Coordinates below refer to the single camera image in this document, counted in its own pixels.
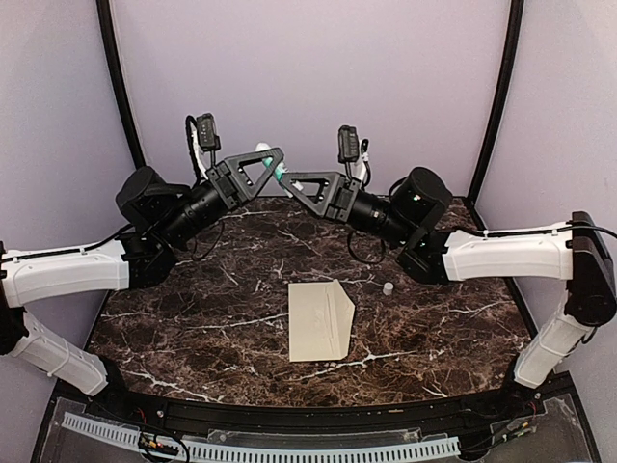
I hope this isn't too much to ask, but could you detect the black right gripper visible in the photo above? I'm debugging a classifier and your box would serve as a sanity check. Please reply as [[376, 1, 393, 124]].
[[279, 171, 416, 247]]

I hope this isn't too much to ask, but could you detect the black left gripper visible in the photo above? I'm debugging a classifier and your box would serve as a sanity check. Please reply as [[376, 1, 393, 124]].
[[158, 147, 284, 248]]

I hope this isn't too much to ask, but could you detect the green white glue stick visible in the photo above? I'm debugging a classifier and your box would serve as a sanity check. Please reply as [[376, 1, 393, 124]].
[[255, 142, 304, 198]]

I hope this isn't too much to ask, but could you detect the white glue stick cap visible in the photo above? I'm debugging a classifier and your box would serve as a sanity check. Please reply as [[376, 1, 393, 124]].
[[382, 282, 394, 295]]

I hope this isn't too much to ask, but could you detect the cream paper envelope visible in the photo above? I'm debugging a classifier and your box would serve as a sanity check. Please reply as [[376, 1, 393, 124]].
[[288, 280, 355, 363]]

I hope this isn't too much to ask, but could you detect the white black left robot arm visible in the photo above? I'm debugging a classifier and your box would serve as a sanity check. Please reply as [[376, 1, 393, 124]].
[[1, 148, 283, 421]]

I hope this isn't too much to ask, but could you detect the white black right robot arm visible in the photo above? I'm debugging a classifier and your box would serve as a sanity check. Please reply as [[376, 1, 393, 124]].
[[280, 167, 616, 419]]

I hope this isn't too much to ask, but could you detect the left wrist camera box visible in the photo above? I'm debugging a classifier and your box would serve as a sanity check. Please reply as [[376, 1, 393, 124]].
[[196, 113, 221, 151]]

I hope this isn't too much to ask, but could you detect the black front rail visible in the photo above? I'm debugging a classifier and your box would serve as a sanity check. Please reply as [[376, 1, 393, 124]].
[[87, 391, 533, 435]]

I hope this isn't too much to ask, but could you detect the white slotted cable duct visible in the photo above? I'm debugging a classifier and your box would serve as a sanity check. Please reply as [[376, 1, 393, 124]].
[[61, 412, 461, 462]]

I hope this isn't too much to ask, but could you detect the black right frame post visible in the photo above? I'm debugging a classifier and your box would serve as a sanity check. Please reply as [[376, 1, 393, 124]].
[[467, 0, 524, 206]]

